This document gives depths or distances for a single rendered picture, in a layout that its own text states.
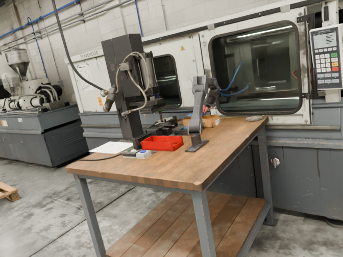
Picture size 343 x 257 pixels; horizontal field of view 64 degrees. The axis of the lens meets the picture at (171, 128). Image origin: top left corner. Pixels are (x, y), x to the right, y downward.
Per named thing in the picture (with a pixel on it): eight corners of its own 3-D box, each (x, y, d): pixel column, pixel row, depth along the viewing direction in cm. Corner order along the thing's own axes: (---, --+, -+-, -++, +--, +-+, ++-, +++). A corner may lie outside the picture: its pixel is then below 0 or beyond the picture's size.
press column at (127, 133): (133, 139, 209) (111, 38, 191) (122, 139, 216) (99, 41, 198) (144, 133, 220) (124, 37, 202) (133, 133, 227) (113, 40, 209)
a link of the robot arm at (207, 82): (206, 79, 203) (190, 75, 175) (218, 77, 199) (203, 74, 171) (207, 96, 203) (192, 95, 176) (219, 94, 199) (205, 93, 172)
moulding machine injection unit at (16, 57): (-15, 115, 597) (-35, 56, 567) (24, 106, 661) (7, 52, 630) (44, 112, 442) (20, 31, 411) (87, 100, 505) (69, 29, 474)
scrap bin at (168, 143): (173, 151, 166) (172, 142, 165) (142, 150, 181) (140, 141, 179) (184, 144, 176) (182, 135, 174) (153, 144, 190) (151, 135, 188)
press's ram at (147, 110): (153, 118, 187) (145, 74, 180) (125, 119, 202) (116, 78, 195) (168, 111, 201) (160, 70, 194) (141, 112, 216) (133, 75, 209)
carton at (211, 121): (213, 128, 203) (211, 118, 201) (184, 129, 217) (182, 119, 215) (220, 124, 213) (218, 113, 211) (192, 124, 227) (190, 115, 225)
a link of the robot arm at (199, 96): (192, 133, 170) (197, 88, 182) (201, 133, 167) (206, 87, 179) (188, 129, 165) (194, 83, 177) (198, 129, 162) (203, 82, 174)
